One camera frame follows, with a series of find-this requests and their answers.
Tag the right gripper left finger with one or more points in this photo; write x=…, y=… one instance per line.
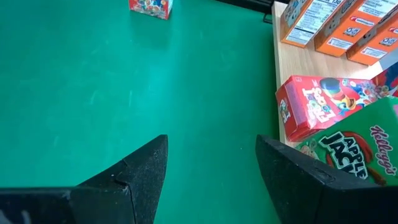
x=140, y=186

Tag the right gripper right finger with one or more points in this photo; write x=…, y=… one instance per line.
x=304, y=196

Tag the green Apple Jacks cereal box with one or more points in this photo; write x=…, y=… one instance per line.
x=357, y=140

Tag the red Froot Loops cereal box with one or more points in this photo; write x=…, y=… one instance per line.
x=388, y=81
x=323, y=102
x=152, y=7

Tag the orange Mini Wheats cereal box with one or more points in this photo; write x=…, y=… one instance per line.
x=345, y=37
x=306, y=25
x=376, y=49

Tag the wooden shelf board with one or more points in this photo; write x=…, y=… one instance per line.
x=298, y=62

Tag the green table mat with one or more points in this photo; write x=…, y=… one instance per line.
x=93, y=93

